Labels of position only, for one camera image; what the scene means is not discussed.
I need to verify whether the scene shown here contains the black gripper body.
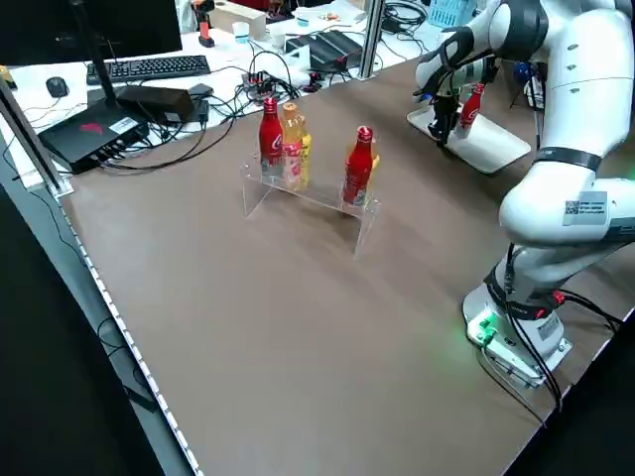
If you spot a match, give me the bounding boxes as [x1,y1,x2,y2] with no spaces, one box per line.
[432,90,461,118]

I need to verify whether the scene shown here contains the red cola bottle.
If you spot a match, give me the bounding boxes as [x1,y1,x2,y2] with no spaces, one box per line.
[458,81,487,141]
[258,96,285,175]
[341,125,376,207]

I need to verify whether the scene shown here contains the white rectangular tray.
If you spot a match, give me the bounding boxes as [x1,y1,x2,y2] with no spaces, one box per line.
[406,105,533,176]

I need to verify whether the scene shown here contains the clear acrylic shelf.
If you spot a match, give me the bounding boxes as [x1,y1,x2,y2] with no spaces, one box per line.
[240,151,383,263]

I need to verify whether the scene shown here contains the light blue plastic basket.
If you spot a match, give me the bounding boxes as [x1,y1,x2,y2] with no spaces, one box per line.
[428,0,476,27]

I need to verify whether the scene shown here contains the black power supply unit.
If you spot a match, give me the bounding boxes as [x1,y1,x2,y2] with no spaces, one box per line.
[284,29,367,71]

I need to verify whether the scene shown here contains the yellow label tea bottle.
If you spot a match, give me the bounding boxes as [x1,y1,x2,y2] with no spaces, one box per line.
[300,131,314,187]

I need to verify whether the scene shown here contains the wooden box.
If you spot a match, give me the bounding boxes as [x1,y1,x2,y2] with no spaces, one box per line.
[212,0,270,41]

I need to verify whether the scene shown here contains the black rectangular box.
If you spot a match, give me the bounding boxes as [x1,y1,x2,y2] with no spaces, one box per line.
[116,83,212,126]

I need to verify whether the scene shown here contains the black keyboard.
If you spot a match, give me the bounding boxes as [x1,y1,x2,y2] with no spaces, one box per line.
[85,54,213,86]

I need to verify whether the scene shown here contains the black monitor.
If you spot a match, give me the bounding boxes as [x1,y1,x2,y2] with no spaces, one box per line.
[0,0,184,115]

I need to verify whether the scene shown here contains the black box with red logo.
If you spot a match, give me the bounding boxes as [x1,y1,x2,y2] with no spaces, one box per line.
[37,96,153,176]

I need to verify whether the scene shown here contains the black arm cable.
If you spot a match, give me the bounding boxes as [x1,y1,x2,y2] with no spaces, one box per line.
[530,81,547,153]

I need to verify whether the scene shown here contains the silver aluminium post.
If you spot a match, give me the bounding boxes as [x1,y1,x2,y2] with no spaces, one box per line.
[358,0,387,80]

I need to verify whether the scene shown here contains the cable hub with plugs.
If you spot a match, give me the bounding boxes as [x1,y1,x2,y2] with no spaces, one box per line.
[240,68,279,100]

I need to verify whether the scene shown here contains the black base cable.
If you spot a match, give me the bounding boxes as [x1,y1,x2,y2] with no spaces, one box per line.
[478,242,624,427]

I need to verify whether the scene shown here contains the aluminium frame rail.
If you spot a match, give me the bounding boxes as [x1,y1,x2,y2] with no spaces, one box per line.
[0,73,75,199]

